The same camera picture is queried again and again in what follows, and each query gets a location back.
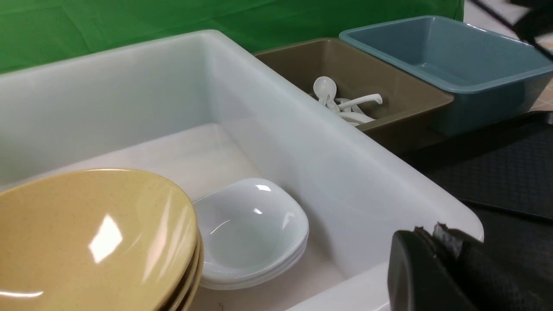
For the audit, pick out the black plastic serving tray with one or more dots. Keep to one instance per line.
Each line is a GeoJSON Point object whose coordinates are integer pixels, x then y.
{"type": "Point", "coordinates": [503, 173]}

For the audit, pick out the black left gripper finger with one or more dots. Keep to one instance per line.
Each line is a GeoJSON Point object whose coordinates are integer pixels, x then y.
{"type": "Point", "coordinates": [449, 270]}

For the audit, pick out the pink checked tablecloth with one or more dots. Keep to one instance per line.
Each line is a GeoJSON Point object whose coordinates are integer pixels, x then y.
{"type": "Point", "coordinates": [545, 100]}

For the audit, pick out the olive plastic spoon bin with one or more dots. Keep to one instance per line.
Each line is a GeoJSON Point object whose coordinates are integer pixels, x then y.
{"type": "Point", "coordinates": [409, 104]}

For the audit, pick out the green cloth backdrop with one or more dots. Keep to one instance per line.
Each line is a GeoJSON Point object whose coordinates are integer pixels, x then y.
{"type": "Point", "coordinates": [37, 32]}

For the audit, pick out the stacked yellow bowl bottom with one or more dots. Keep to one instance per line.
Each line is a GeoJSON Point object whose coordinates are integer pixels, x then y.
{"type": "Point", "coordinates": [198, 289]}

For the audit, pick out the stacked white dish top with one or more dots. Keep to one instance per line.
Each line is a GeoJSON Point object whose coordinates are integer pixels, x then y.
{"type": "Point", "coordinates": [257, 280]}

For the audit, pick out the stacked yellow bowl top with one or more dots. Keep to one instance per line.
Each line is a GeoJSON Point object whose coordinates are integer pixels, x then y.
{"type": "Point", "coordinates": [182, 296]}

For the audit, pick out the large white plastic tub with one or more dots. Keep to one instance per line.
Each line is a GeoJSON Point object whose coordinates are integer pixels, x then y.
{"type": "Point", "coordinates": [198, 109]}

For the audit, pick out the white spoon front left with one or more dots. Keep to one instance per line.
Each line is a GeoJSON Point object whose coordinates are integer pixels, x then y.
{"type": "Point", "coordinates": [345, 105]}

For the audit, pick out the stacked yellow bowl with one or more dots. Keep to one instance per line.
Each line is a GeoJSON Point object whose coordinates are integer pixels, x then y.
{"type": "Point", "coordinates": [198, 289]}
{"type": "Point", "coordinates": [182, 296]}

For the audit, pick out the teal plastic chopstick bin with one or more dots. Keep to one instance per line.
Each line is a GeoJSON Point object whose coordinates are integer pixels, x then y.
{"type": "Point", "coordinates": [492, 77]}

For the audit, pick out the white square sauce dish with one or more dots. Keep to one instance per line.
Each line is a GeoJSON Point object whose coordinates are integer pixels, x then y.
{"type": "Point", "coordinates": [248, 229]}

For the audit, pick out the yellow noodle bowl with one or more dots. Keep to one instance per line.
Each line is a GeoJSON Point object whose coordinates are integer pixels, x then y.
{"type": "Point", "coordinates": [97, 240]}

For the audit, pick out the white spoon upright bowl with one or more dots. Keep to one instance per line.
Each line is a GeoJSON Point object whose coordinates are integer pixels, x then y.
{"type": "Point", "coordinates": [325, 90]}

